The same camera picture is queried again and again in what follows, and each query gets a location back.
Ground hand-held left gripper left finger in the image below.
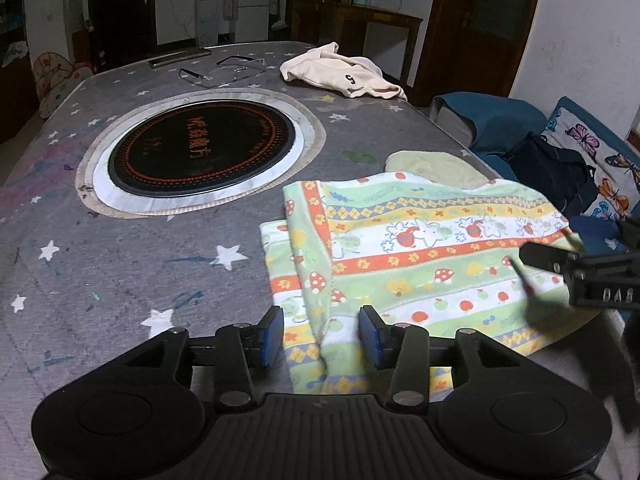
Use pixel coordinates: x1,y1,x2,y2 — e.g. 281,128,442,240
117,305,285,408

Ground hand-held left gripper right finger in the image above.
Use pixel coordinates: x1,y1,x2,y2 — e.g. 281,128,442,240
359,305,526,408

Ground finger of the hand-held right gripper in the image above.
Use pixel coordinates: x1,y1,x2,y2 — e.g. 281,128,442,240
519,241,581,275

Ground colourful printed child's garment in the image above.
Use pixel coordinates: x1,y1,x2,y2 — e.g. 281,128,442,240
259,150,601,396

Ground dark bag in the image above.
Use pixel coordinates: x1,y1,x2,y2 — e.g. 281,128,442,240
502,131,598,218

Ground butterfly-print cushion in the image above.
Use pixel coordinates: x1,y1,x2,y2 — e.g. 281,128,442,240
540,97,640,221

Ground grey star-print tablecloth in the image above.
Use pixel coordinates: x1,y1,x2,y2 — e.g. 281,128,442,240
0,40,626,480

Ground blue sofa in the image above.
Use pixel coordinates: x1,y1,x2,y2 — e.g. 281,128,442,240
430,91,640,326

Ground round black induction cooktop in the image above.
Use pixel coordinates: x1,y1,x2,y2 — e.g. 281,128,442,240
75,87,326,218

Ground brown wooden glazed door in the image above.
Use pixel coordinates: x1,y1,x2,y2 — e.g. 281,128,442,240
412,0,546,108

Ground cream garment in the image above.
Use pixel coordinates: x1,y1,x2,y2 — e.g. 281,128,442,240
279,42,408,101

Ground clear eyeglasses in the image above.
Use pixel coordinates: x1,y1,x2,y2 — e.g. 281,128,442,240
178,55,269,90

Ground wooden side desk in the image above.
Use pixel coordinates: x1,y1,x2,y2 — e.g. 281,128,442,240
290,0,425,86

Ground flat dark bar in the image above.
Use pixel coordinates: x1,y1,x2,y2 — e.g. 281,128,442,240
148,48,211,68

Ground white water dispenser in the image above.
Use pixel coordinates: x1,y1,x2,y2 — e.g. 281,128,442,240
196,0,218,46

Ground white refrigerator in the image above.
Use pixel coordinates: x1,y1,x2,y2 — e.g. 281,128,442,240
235,0,273,43

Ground pink printed folding seat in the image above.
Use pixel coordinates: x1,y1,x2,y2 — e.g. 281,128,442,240
32,50,93,120

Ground dark entrance door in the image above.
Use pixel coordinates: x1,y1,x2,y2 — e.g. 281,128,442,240
87,0,158,68

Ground white cloth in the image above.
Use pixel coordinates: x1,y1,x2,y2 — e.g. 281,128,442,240
0,40,28,68

